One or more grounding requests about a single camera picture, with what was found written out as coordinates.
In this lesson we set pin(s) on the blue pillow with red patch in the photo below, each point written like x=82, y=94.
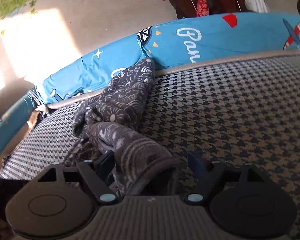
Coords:
x=240, y=35

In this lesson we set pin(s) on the red floral cloth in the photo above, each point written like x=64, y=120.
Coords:
x=202, y=2

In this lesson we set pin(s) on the blue pillow with white star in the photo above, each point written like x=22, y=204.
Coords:
x=90, y=72

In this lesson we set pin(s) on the white hanging cloth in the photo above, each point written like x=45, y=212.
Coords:
x=256, y=2

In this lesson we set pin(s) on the grey doodle print fleece jacket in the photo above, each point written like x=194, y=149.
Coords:
x=125, y=100

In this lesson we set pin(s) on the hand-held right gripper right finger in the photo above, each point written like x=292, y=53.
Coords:
x=196, y=165

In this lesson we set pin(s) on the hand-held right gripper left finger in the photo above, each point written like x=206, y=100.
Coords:
x=106, y=163

